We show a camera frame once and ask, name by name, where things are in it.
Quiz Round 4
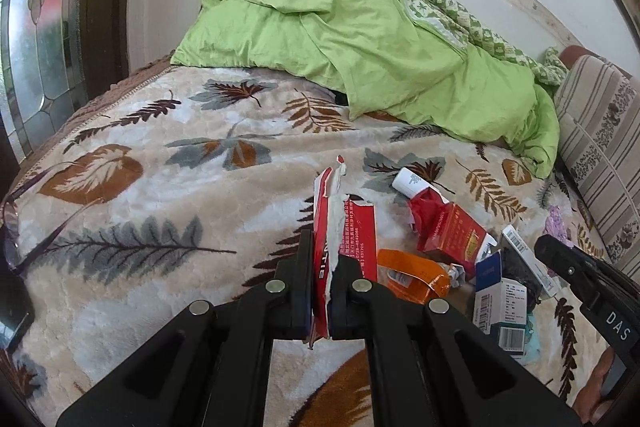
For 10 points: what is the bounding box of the torn red and white carton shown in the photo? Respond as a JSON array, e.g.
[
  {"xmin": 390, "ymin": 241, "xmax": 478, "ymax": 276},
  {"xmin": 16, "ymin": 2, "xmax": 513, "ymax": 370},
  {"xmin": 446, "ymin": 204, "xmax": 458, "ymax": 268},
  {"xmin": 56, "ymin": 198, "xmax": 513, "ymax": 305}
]
[{"xmin": 306, "ymin": 156, "xmax": 379, "ymax": 351}]

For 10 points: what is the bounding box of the striped floral pillow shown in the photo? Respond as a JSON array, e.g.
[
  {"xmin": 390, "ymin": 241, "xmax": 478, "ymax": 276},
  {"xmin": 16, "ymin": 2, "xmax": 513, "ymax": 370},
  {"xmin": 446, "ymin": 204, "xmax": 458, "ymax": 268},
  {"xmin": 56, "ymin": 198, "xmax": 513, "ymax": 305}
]
[{"xmin": 552, "ymin": 53, "xmax": 640, "ymax": 269}]

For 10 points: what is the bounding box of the green duvet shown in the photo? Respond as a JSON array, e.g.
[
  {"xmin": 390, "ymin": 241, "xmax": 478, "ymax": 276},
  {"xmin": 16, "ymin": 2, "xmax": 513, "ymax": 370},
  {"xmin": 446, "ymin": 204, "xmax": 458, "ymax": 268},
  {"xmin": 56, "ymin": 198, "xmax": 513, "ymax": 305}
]
[{"xmin": 170, "ymin": 0, "xmax": 561, "ymax": 180}]

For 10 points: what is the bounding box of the crumpled silver foil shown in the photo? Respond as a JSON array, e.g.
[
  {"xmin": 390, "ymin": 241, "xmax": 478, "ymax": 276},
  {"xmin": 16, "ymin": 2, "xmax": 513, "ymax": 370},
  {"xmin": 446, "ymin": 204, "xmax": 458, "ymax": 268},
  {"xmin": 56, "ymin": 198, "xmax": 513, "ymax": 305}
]
[{"xmin": 446, "ymin": 263, "xmax": 477, "ymax": 292}]

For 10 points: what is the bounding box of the stained glass door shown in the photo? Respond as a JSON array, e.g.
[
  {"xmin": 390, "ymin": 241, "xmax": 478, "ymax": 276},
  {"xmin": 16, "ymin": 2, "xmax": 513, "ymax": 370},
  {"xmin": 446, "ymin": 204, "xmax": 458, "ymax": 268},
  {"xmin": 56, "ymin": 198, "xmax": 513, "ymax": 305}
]
[{"xmin": 0, "ymin": 0, "xmax": 95, "ymax": 164}]

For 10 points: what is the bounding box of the leaf printed blanket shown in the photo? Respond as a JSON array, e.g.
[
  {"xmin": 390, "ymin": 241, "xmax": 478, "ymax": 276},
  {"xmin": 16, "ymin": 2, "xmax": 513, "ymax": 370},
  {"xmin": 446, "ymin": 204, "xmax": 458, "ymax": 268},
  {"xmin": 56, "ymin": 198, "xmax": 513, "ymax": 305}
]
[{"xmin": 0, "ymin": 62, "xmax": 628, "ymax": 427}]

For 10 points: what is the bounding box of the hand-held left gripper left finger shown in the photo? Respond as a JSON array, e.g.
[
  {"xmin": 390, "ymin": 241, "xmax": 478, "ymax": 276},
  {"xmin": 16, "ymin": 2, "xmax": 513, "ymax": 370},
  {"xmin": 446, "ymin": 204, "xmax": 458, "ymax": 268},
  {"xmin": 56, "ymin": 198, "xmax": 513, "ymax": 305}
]
[{"xmin": 55, "ymin": 229, "xmax": 316, "ymax": 427}]

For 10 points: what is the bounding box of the green patterned quilt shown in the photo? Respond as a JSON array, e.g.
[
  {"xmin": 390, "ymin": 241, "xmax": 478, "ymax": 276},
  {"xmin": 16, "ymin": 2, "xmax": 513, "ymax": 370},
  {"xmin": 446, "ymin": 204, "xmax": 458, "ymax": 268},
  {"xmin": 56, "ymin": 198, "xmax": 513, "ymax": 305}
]
[{"xmin": 372, "ymin": 0, "xmax": 572, "ymax": 88}]

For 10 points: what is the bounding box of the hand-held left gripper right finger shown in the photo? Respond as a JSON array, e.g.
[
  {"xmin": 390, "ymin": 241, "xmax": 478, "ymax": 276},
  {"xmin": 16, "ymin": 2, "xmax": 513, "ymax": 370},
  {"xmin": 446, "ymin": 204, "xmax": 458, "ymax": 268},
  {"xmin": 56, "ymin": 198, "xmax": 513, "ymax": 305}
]
[{"xmin": 330, "ymin": 256, "xmax": 585, "ymax": 427}]

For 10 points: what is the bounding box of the crumpled red wrapper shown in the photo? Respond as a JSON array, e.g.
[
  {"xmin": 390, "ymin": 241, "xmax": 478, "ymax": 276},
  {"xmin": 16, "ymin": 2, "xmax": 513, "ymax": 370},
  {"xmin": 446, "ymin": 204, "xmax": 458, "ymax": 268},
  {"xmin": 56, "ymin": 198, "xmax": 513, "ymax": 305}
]
[{"xmin": 407, "ymin": 187, "xmax": 452, "ymax": 234}]

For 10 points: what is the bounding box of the orange plastic wrapper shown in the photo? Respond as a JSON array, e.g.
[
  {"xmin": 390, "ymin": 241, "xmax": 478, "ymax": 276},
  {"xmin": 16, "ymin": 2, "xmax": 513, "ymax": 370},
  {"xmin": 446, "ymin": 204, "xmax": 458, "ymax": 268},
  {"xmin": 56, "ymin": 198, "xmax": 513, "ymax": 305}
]
[{"xmin": 376, "ymin": 249, "xmax": 451, "ymax": 306}]

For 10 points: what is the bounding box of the person's right hand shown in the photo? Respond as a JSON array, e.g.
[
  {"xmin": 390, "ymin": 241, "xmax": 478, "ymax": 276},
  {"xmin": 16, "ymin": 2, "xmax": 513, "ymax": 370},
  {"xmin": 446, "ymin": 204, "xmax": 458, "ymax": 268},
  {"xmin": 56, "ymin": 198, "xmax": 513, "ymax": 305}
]
[{"xmin": 572, "ymin": 347, "xmax": 635, "ymax": 426}]

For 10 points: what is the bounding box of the blue and white carton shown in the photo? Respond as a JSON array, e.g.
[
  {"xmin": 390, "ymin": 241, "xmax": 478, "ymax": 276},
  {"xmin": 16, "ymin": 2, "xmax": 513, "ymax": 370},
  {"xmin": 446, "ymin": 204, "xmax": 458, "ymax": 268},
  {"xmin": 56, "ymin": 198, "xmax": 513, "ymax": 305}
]
[{"xmin": 471, "ymin": 252, "xmax": 531, "ymax": 355}]

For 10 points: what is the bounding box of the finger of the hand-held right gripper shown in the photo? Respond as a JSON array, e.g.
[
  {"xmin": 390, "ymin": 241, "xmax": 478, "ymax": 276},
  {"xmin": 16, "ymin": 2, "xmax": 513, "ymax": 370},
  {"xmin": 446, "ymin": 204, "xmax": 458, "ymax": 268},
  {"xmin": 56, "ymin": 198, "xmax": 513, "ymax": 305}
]
[{"xmin": 533, "ymin": 234, "xmax": 640, "ymax": 308}]

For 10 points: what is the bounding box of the red cigarette box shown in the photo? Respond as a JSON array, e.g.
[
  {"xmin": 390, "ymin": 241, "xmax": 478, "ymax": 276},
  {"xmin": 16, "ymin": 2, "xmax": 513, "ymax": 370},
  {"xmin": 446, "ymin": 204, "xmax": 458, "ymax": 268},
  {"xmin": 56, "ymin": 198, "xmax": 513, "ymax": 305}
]
[{"xmin": 416, "ymin": 202, "xmax": 494, "ymax": 271}]

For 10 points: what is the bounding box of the black plastic wrapper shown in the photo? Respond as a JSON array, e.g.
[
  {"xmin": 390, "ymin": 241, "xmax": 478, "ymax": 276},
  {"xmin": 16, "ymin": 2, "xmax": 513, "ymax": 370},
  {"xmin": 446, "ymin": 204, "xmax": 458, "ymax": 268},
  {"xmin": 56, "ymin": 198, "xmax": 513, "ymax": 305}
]
[{"xmin": 500, "ymin": 247, "xmax": 544, "ymax": 309}]

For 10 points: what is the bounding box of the white barcode box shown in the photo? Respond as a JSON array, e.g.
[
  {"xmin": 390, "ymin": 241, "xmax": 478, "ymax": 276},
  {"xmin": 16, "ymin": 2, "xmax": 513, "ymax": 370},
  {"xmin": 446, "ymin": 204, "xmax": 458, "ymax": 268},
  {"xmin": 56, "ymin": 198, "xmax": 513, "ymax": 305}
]
[{"xmin": 500, "ymin": 224, "xmax": 564, "ymax": 299}]

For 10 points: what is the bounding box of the brown wooden door frame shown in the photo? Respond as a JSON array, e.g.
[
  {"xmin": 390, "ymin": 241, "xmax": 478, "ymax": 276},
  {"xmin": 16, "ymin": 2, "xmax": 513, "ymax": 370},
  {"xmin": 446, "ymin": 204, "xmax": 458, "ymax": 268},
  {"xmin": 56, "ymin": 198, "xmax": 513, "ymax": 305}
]
[{"xmin": 75, "ymin": 0, "xmax": 145, "ymax": 98}]

